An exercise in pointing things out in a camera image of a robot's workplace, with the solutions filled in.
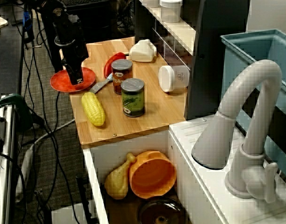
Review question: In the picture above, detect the blue cable connector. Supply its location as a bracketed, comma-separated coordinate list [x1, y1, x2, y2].
[23, 11, 33, 32]

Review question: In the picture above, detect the white plastic bottle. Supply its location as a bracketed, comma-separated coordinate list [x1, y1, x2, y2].
[129, 39, 157, 63]

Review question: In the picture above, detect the white toy kitchen sink unit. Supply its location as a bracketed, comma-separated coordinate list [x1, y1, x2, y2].
[83, 114, 286, 224]

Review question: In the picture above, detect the black cabinet handle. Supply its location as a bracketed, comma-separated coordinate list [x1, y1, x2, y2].
[76, 175, 93, 224]

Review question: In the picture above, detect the dark grey kitchen hutch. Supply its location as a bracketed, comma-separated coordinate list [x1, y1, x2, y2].
[135, 0, 251, 121]

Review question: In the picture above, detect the black floor cable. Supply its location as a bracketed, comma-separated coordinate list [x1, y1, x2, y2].
[21, 91, 82, 224]

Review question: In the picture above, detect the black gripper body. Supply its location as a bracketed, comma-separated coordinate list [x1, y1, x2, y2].
[54, 15, 89, 68]

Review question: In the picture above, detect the small clear jar white lid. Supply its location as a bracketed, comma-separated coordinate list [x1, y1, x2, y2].
[158, 65, 191, 93]
[160, 0, 183, 23]

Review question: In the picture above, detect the grey toy faucet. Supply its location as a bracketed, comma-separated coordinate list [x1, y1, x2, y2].
[191, 59, 284, 203]

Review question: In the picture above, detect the green label toy can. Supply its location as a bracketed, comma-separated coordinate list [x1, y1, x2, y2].
[121, 78, 145, 118]

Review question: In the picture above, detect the short grey gripper cable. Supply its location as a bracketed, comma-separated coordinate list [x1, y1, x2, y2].
[54, 36, 77, 48]

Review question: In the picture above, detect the silver metal rail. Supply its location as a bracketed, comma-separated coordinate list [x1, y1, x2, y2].
[0, 95, 20, 224]

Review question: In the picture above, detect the orange label toy can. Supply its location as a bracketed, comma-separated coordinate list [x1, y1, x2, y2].
[111, 59, 134, 95]

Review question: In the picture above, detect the white box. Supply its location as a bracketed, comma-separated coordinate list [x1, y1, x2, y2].
[51, 203, 97, 224]

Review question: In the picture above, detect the teal plastic bin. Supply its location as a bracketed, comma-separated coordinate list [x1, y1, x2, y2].
[221, 29, 286, 187]

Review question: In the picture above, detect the white power strip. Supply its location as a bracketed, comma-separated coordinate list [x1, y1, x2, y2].
[15, 144, 35, 203]

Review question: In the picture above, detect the red round plate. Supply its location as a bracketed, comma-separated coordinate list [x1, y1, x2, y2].
[50, 67, 97, 93]

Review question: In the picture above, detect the orange toy bowl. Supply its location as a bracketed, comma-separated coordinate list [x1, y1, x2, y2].
[129, 150, 178, 199]

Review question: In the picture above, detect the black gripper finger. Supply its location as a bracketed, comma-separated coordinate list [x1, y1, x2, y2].
[61, 60, 73, 80]
[70, 62, 85, 86]

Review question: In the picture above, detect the dark green tool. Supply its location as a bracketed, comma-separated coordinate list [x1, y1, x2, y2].
[0, 93, 34, 131]

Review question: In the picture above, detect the red toy pepper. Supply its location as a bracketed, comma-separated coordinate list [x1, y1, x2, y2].
[103, 52, 130, 79]

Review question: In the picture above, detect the yellow toy corn cob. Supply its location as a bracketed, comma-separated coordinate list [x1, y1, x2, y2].
[81, 92, 106, 126]

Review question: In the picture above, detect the grey floor cable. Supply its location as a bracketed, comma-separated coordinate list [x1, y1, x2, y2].
[33, 119, 75, 147]

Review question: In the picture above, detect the yellow toy chicken drumstick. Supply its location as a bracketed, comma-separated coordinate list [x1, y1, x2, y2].
[104, 152, 137, 200]

